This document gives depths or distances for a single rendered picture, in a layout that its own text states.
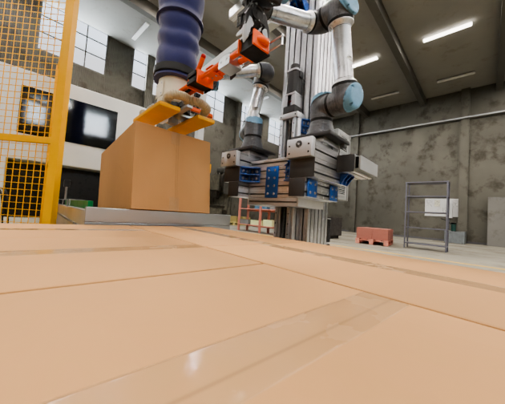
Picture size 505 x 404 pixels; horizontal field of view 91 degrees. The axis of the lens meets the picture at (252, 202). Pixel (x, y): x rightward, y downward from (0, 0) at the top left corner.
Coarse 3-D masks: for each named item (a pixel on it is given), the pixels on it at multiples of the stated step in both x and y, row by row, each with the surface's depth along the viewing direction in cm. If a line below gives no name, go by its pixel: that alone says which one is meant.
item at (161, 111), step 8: (160, 104) 107; (168, 104) 109; (144, 112) 119; (152, 112) 116; (160, 112) 115; (168, 112) 115; (176, 112) 114; (136, 120) 128; (144, 120) 127; (152, 120) 127; (160, 120) 126
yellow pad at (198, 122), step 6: (186, 120) 128; (192, 120) 123; (198, 120) 123; (204, 120) 122; (210, 120) 124; (174, 126) 138; (180, 126) 133; (186, 126) 132; (192, 126) 132; (198, 126) 131; (204, 126) 130; (180, 132) 144; (186, 132) 143
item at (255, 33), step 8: (256, 32) 80; (240, 40) 86; (248, 40) 83; (256, 40) 80; (240, 48) 86; (248, 48) 83; (256, 48) 82; (264, 48) 83; (248, 56) 87; (256, 56) 87
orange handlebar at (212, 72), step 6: (258, 36) 81; (264, 36) 81; (264, 42) 82; (234, 54) 89; (240, 60) 92; (246, 60) 91; (210, 66) 100; (216, 66) 97; (204, 72) 103; (210, 72) 100; (216, 72) 104; (222, 72) 101; (204, 78) 106; (210, 78) 104; (216, 78) 104; (222, 78) 104; (186, 84) 114; (180, 90) 118; (186, 90) 117; (192, 108) 140; (210, 114) 148
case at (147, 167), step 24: (120, 144) 124; (144, 144) 112; (168, 144) 120; (192, 144) 130; (120, 168) 121; (144, 168) 111; (168, 168) 119; (192, 168) 128; (120, 192) 117; (144, 192) 110; (168, 192) 118; (192, 192) 127
